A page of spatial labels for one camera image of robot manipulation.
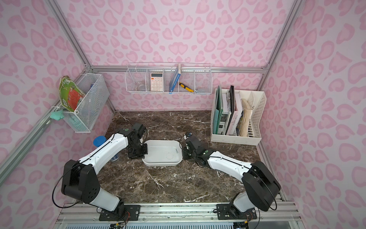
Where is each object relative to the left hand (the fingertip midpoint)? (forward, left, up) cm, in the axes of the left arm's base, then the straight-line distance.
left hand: (145, 154), depth 85 cm
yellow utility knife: (+41, -25, +17) cm, 51 cm away
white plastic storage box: (+6, -9, -11) cm, 15 cm away
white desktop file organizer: (+36, -75, +9) cm, 83 cm away
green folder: (+15, -43, +20) cm, 49 cm away
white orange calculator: (+42, -5, +21) cm, 47 cm away
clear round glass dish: (+39, +5, +19) cm, 44 cm away
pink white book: (+19, -56, +8) cm, 59 cm away
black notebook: (+27, -52, +19) cm, 62 cm away
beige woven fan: (+20, -62, +9) cm, 66 cm away
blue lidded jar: (+4, +24, +9) cm, 26 cm away
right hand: (+2, -22, 0) cm, 23 cm away
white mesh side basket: (+8, +28, +23) cm, 36 cm away
